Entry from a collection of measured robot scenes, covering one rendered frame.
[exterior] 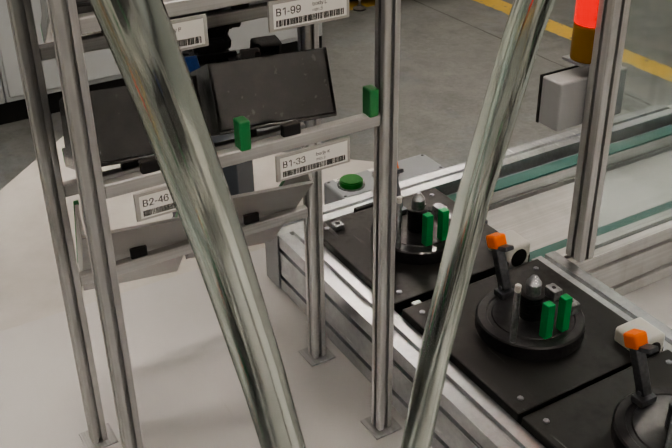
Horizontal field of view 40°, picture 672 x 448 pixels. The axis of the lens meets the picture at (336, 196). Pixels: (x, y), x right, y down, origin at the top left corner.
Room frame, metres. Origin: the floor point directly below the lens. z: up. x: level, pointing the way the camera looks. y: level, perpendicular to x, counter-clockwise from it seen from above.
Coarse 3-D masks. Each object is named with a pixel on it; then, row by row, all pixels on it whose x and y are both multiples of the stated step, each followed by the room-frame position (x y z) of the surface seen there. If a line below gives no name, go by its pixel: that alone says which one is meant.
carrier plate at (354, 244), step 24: (432, 192) 1.35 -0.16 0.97; (360, 216) 1.27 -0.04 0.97; (336, 240) 1.20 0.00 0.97; (360, 240) 1.20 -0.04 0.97; (480, 240) 1.19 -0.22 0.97; (360, 264) 1.13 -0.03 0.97; (408, 264) 1.13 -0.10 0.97; (432, 264) 1.13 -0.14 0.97; (480, 264) 1.13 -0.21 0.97; (408, 288) 1.07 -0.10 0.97; (432, 288) 1.07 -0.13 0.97
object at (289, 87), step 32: (224, 64) 0.91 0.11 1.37; (256, 64) 0.92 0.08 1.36; (288, 64) 0.93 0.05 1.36; (320, 64) 0.94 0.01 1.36; (224, 96) 0.89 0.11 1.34; (256, 96) 0.90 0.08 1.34; (288, 96) 0.91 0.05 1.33; (320, 96) 0.92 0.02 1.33; (224, 128) 0.88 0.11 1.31; (256, 128) 0.89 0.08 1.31
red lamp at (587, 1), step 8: (576, 0) 1.20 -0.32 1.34; (584, 0) 1.18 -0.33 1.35; (592, 0) 1.17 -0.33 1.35; (576, 8) 1.19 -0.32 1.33; (584, 8) 1.18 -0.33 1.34; (592, 8) 1.17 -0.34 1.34; (576, 16) 1.19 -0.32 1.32; (584, 16) 1.18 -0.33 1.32; (592, 16) 1.17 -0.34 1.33; (584, 24) 1.18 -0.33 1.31; (592, 24) 1.17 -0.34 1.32
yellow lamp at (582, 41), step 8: (576, 24) 1.19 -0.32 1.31; (576, 32) 1.18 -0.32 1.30; (584, 32) 1.17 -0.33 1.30; (592, 32) 1.17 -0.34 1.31; (576, 40) 1.18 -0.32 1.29; (584, 40) 1.17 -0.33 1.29; (592, 40) 1.17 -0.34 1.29; (576, 48) 1.18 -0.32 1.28; (584, 48) 1.17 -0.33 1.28; (592, 48) 1.17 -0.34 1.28; (576, 56) 1.18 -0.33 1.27; (584, 56) 1.17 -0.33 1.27
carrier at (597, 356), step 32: (480, 288) 1.07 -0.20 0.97; (512, 288) 1.03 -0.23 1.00; (544, 288) 1.04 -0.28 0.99; (576, 288) 1.07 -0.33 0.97; (416, 320) 1.00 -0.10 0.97; (480, 320) 0.97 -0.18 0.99; (512, 320) 0.92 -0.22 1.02; (544, 320) 0.93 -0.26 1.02; (576, 320) 0.97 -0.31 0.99; (608, 320) 0.99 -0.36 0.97; (640, 320) 0.96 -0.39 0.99; (480, 352) 0.93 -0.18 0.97; (512, 352) 0.92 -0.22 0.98; (544, 352) 0.91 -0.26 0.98; (576, 352) 0.93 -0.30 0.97; (608, 352) 0.93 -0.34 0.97; (480, 384) 0.88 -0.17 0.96; (512, 384) 0.87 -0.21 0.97; (544, 384) 0.87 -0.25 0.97; (576, 384) 0.87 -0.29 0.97; (512, 416) 0.82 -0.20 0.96
